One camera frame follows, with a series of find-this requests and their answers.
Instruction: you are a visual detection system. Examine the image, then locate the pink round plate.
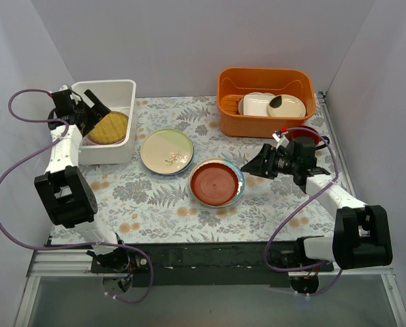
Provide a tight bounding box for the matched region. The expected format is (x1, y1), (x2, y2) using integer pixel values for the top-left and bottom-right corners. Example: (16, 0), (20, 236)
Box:
(85, 108), (131, 146)

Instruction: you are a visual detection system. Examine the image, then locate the cream and blue plate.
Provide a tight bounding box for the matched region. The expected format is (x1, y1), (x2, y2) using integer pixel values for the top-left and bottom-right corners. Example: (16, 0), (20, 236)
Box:
(189, 158), (245, 208)

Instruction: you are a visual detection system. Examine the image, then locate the woven bamboo pattern plate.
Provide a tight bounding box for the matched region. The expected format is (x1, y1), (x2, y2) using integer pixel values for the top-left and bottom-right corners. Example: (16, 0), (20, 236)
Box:
(88, 111), (129, 144)

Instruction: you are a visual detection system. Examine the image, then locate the red-brown scalloped plate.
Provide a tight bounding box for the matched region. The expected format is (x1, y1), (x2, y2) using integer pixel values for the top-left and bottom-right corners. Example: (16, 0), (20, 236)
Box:
(191, 162), (239, 206)

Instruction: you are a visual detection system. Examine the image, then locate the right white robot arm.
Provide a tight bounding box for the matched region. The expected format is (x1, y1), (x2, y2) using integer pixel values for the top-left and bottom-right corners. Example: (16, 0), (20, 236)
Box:
(241, 137), (393, 271)

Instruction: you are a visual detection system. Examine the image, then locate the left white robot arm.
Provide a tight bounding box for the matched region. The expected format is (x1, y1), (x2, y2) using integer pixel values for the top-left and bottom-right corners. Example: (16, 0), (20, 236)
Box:
(34, 86), (130, 273)

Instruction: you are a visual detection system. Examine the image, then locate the white plastic bin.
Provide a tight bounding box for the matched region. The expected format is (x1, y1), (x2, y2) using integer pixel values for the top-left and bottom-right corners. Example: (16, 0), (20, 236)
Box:
(54, 79), (137, 166)

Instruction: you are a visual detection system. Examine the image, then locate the orange plastic bin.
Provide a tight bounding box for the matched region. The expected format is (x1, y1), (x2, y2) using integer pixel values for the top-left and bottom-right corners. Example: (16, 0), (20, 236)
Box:
(217, 67), (316, 138)

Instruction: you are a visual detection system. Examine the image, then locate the red and black mug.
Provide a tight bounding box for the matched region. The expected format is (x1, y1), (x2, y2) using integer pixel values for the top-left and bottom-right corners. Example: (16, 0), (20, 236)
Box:
(291, 125), (330, 151)

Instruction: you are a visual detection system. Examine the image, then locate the white rectangular dish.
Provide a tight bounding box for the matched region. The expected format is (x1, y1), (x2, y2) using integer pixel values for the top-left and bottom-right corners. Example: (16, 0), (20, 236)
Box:
(242, 93), (276, 117)

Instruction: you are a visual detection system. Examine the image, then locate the cream plate with black mark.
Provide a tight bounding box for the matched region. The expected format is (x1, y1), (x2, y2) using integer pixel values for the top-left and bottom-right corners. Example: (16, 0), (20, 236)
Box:
(267, 94), (306, 118)

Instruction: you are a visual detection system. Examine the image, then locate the floral patterned table mat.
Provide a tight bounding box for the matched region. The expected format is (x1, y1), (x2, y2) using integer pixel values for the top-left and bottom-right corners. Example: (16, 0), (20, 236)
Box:
(81, 97), (334, 243)

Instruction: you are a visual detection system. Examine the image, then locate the blue plate under cream plate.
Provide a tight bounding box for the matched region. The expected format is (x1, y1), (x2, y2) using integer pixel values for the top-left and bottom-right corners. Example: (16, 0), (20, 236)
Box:
(163, 156), (193, 176)

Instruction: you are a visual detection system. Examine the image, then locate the cream green floral plate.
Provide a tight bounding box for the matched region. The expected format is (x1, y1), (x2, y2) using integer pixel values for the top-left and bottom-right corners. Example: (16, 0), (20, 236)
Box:
(140, 128), (194, 175)

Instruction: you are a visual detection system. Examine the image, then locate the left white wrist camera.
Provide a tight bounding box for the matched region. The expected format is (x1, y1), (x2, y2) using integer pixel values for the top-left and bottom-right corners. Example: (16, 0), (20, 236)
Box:
(57, 84), (72, 97)

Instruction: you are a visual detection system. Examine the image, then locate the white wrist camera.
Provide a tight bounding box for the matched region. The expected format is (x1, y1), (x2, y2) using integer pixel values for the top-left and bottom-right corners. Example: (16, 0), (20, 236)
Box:
(57, 84), (72, 97)
(272, 127), (290, 149)

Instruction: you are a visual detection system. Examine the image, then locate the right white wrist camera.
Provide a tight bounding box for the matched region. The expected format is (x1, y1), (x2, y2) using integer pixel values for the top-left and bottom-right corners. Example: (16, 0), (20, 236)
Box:
(272, 127), (290, 149)

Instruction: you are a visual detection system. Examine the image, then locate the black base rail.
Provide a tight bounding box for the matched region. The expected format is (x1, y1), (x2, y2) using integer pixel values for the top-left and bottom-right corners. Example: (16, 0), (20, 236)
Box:
(90, 238), (340, 287)

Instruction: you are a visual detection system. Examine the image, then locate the aluminium frame rail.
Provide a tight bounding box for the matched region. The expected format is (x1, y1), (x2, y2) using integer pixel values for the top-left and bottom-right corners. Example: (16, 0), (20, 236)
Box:
(317, 90), (406, 327)

